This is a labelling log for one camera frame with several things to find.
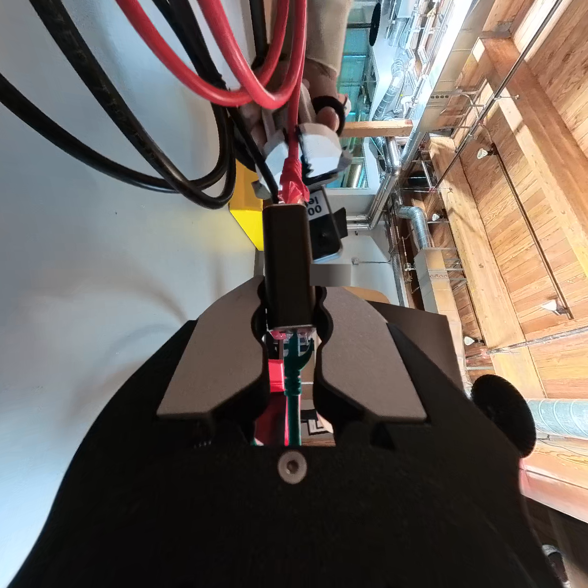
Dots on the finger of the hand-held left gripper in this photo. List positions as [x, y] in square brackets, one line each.
[278, 154]
[321, 151]

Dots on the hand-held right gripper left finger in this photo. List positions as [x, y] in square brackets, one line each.
[216, 363]

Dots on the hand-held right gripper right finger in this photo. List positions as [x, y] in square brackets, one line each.
[367, 367]

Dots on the black ethernet splitter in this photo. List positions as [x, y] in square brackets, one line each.
[287, 266]

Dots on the red plastic bin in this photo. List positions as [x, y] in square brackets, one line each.
[275, 376]

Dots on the yellow plastic bin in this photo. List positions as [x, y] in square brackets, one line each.
[248, 216]

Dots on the person's left forearm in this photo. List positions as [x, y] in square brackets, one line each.
[328, 32]

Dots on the wooden ceiling beam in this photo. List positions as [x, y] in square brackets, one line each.
[376, 128]

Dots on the printed marker sheet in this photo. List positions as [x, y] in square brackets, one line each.
[319, 432]

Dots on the round metal duct pipe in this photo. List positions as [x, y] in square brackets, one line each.
[558, 418]

